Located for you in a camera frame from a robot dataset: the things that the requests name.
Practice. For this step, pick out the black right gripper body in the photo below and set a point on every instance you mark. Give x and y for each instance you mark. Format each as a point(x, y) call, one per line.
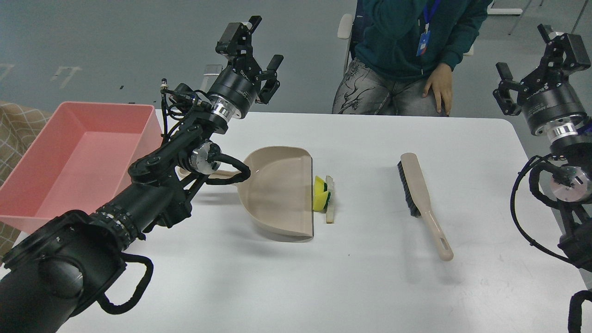
point(546, 99)

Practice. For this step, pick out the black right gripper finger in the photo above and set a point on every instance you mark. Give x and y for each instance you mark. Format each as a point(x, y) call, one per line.
point(564, 52)
point(504, 72)

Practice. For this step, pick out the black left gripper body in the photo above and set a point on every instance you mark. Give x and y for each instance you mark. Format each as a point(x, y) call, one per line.
point(241, 84)

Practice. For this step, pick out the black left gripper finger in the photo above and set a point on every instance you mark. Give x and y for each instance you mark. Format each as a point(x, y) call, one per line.
point(237, 38)
point(275, 62)

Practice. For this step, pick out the beige plastic dustpan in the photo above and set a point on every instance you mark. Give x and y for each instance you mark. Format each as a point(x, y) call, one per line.
point(278, 193)

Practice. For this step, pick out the yellow green sponge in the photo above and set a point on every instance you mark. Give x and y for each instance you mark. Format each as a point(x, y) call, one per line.
point(320, 194)

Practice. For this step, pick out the beige hand brush black bristles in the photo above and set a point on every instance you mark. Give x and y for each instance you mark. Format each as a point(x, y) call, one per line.
point(418, 201)

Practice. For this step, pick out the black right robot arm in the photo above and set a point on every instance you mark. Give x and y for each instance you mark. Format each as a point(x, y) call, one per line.
point(560, 180)

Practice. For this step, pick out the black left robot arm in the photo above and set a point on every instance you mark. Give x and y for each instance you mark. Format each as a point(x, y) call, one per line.
point(78, 259)

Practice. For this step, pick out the pink plastic bin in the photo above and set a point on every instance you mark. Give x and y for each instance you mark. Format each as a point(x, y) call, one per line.
point(79, 161)

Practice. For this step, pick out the person's hand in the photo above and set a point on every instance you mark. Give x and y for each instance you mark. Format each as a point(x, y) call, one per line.
point(440, 83)

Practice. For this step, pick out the person in green sweater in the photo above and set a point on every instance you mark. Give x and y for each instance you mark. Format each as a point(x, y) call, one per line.
point(399, 51)

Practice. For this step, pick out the beige checkered cloth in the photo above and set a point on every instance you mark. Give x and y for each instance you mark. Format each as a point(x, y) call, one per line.
point(19, 126)

